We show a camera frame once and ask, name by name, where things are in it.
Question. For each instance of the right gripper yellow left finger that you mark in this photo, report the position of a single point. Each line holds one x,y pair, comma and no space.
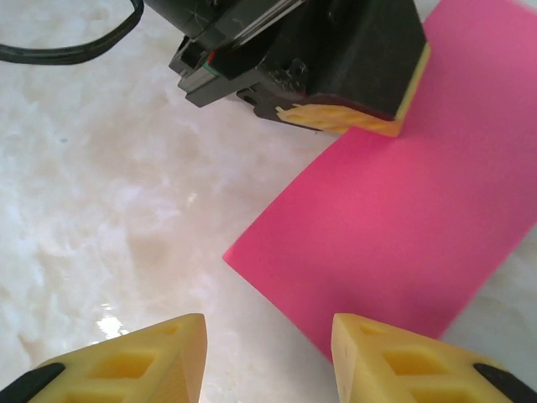
138,369

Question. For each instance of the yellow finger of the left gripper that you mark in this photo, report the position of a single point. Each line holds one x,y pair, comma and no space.
361,59

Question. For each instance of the pink square paper sheet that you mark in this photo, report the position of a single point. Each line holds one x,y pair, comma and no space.
398,231

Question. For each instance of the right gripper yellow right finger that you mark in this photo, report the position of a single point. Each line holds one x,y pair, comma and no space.
398,369

